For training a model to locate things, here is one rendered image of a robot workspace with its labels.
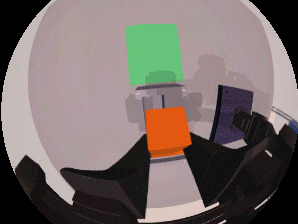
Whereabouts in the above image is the orange block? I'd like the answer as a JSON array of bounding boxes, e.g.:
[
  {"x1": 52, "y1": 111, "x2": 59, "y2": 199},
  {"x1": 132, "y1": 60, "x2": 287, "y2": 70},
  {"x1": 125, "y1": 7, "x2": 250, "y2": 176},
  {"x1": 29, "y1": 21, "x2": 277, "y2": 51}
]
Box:
[{"x1": 145, "y1": 107, "x2": 192, "y2": 157}]

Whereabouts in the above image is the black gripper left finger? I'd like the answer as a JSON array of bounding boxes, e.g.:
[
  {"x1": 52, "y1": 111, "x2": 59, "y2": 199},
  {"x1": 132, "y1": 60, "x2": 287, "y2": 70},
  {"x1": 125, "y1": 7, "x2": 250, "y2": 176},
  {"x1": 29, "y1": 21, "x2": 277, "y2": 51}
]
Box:
[{"x1": 60, "y1": 133, "x2": 150, "y2": 220}]

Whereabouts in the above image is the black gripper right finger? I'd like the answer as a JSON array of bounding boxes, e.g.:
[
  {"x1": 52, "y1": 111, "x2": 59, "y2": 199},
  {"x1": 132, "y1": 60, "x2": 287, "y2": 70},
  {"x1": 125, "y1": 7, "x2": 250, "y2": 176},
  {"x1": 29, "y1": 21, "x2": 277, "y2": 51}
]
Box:
[{"x1": 182, "y1": 132, "x2": 269, "y2": 208}]

